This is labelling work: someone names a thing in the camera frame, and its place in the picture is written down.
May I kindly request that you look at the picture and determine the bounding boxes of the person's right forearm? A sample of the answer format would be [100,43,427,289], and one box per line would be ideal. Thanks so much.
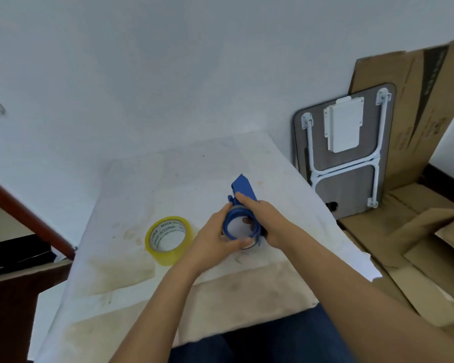
[278,230,454,363]

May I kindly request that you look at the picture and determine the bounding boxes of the upright brown cardboard sheet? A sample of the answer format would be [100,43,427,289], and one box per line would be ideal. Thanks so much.
[348,37,454,193]

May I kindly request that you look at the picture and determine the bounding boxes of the stained white table cover sheet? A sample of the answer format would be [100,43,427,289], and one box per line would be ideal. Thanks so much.
[33,130,383,363]

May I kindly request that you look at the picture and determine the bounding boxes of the person's left hand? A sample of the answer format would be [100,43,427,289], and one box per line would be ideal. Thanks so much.
[181,203,254,275]

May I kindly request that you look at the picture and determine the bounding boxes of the folded gray table white legs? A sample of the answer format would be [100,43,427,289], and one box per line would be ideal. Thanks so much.
[293,82,397,221]

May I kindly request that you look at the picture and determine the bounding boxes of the dark brown wooden furniture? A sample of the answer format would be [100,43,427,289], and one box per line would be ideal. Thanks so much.
[0,172,77,363]

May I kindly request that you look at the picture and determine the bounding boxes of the person's blue jeans legs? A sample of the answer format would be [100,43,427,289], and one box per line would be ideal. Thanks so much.
[168,303,358,363]

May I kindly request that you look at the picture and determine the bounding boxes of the flattened brown cardboard sheets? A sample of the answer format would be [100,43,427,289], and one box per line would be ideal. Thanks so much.
[337,183,454,339]

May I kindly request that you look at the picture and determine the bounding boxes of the blue tape dispenser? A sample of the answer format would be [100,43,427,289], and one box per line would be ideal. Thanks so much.
[222,174,268,251]

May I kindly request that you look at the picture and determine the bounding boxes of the person's right hand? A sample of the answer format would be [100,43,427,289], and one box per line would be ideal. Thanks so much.
[235,192,300,251]

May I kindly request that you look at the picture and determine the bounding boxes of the person's left forearm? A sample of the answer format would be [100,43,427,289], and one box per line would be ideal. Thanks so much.
[109,257,213,363]

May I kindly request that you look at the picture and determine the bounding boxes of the yellow packing tape roll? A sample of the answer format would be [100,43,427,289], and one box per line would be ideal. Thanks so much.
[144,216,194,267]

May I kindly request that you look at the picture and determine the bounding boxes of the black flat object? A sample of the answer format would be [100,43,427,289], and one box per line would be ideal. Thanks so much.
[0,233,58,279]

